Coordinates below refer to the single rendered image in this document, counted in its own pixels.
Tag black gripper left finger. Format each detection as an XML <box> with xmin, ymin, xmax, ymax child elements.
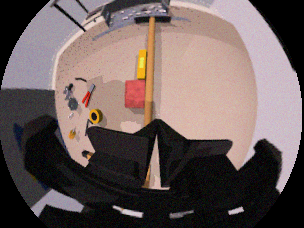
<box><xmin>87</xmin><ymin>119</ymin><xmax>159</xmax><ymax>186</ymax></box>

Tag red square tile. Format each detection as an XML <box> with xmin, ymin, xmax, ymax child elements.
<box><xmin>124</xmin><ymin>79</ymin><xmax>145</xmax><ymax>109</ymax></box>

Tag yellow rectangular block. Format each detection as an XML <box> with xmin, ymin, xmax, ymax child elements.
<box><xmin>137</xmin><ymin>50</ymin><xmax>147</xmax><ymax>79</ymax></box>

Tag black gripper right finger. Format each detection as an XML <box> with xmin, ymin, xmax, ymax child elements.
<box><xmin>157</xmin><ymin>119</ymin><xmax>233</xmax><ymax>189</ymax></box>

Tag red-handled pliers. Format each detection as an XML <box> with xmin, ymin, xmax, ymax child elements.
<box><xmin>81</xmin><ymin>83</ymin><xmax>95</xmax><ymax>107</ymax></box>

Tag orange long pole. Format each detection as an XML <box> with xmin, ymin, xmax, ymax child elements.
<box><xmin>133</xmin><ymin>15</ymin><xmax>171</xmax><ymax>187</ymax></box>

